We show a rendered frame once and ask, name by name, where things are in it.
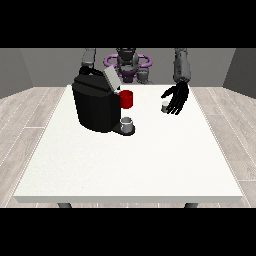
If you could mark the red pod holder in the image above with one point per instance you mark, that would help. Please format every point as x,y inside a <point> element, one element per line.
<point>126,99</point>

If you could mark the grey robot trunk purple rings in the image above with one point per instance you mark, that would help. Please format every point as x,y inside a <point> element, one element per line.
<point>126,68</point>

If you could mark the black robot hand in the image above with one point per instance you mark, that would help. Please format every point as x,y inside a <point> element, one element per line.
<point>177,96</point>
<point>86,70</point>

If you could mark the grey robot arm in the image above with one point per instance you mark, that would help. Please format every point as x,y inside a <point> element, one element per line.
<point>181,66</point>
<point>89,58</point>

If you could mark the black coffee machine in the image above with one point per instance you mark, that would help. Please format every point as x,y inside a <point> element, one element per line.
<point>96,103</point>

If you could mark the dark table leg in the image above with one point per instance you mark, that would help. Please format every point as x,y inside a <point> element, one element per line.
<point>191,205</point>
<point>64,205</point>

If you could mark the pale grey machine lid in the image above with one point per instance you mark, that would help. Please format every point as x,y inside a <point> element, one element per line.
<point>111,78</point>

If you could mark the small grey cup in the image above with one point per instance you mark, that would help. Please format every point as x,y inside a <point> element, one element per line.
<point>126,125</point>

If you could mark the small grey coffee pod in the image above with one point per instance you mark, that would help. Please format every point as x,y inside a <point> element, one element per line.
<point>164,106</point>

